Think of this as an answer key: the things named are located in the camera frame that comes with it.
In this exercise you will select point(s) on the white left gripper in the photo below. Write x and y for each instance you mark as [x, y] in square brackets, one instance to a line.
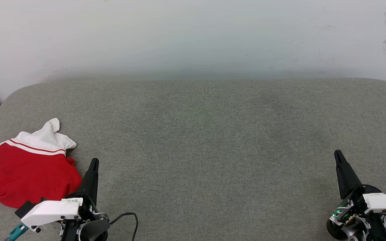
[50, 211]

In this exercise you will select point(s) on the red and white basketball jersey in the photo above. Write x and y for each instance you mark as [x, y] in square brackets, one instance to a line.
[28, 174]

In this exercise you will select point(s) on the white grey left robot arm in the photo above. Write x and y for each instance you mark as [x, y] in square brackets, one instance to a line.
[94, 231]

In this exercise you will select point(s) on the grey fabric sofa cushion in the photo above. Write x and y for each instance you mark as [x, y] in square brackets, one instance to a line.
[213, 150]

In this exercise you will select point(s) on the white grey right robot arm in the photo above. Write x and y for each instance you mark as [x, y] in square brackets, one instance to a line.
[357, 231]

